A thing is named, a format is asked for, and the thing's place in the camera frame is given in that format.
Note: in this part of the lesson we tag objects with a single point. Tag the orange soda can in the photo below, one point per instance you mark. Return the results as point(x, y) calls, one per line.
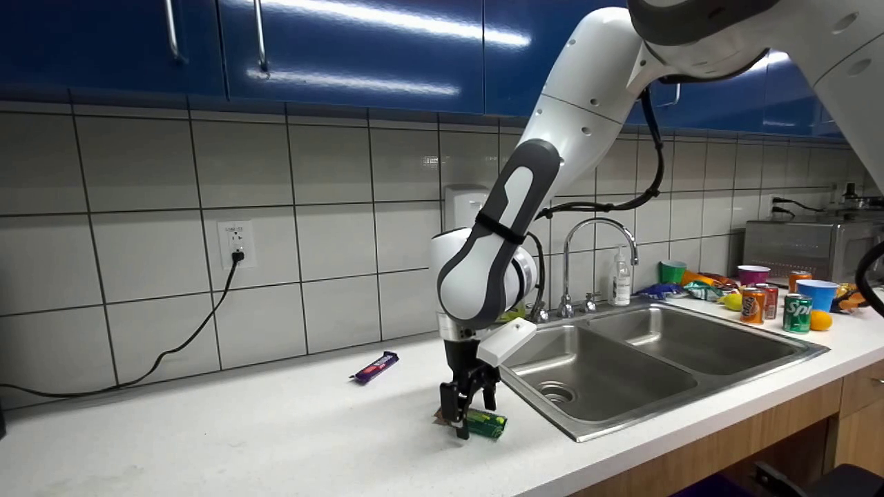
point(752, 305)

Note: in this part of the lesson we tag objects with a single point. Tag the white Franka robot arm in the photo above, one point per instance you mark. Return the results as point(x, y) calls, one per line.
point(552, 140)

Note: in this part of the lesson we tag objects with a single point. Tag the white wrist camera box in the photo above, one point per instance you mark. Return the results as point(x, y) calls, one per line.
point(508, 341)

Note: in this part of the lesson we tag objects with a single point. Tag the purple candy bar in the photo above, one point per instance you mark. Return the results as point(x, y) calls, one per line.
point(374, 367)

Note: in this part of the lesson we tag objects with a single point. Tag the blue plastic cup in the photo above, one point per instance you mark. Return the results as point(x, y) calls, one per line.
point(815, 293)

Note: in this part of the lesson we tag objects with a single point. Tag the chrome gooseneck faucet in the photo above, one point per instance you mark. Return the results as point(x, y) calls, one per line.
point(596, 221)

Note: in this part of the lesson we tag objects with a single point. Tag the wooden base cabinet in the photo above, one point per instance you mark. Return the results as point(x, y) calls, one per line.
point(781, 431)

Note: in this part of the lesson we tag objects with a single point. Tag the yellow lemon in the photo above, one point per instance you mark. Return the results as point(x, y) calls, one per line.
point(733, 300)

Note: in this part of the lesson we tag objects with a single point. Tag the green printed can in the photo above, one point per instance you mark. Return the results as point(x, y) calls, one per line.
point(795, 314)

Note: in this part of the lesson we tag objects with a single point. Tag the red soda can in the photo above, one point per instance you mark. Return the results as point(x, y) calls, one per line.
point(770, 301)

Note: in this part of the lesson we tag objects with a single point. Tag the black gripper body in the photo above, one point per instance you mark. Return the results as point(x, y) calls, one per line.
point(461, 359)

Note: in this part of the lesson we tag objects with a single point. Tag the blue snack bag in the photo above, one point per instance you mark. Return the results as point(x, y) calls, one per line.
point(654, 293)

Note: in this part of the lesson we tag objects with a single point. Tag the orange fruit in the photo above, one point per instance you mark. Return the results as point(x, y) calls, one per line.
point(820, 322)

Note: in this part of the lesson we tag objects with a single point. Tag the colourful snack packets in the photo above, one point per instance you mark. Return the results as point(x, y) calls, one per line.
point(708, 285)

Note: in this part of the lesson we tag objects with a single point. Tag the green lunch bar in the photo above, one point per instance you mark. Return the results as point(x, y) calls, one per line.
point(486, 423)

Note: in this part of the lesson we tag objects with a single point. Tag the black chair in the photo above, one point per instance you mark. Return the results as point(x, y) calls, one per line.
point(828, 482)

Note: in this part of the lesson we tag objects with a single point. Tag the stainless steel double sink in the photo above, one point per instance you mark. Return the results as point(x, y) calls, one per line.
point(663, 367)

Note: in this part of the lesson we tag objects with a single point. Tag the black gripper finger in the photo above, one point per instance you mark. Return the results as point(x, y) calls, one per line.
point(447, 403)
point(490, 387)

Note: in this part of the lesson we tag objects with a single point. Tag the orange plastic cup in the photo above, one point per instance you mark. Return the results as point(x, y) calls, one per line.
point(799, 278)

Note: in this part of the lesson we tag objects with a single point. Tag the green dish soap bottle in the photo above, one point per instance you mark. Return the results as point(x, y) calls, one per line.
point(511, 316)

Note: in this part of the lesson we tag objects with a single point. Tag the white wall soap dispenser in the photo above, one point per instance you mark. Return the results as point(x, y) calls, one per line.
point(458, 209)

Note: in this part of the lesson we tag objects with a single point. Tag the white wall outlet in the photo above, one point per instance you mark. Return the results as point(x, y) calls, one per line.
point(235, 243)

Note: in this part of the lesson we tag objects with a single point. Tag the white pump bottle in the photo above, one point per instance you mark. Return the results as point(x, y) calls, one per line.
point(621, 285)

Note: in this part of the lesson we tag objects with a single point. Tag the dark chip bag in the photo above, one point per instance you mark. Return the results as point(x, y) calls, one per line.
point(845, 300)

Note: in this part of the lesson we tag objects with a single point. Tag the stainless steel appliance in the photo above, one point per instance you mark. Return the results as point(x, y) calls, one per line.
point(802, 250)

